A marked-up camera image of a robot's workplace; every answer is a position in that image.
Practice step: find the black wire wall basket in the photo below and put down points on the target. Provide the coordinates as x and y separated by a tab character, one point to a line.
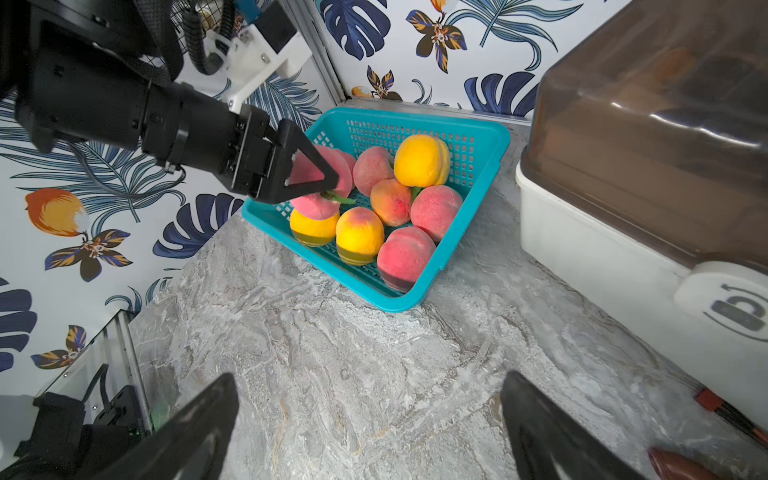
210	13

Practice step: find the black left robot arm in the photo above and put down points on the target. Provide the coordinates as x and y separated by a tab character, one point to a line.
148	75

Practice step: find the brown toy figure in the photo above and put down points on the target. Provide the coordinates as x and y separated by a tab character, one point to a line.
703	436

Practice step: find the teal plastic basket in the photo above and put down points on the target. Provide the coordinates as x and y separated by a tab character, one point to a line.
477	148

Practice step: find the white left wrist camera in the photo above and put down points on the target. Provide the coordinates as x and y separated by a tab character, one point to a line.
271	44

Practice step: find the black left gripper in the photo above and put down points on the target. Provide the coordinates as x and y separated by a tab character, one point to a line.
183	127

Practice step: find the yellow red peach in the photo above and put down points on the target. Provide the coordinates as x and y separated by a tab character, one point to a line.
359	236
392	202

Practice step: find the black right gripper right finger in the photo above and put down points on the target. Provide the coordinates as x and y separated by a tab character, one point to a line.
547	443

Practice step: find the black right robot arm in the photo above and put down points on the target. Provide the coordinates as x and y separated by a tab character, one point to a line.
62	445

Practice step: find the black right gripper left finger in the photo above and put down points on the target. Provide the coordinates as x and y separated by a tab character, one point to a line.
191	445

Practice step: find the brown white storage box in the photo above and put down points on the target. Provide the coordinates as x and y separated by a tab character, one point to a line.
644	184

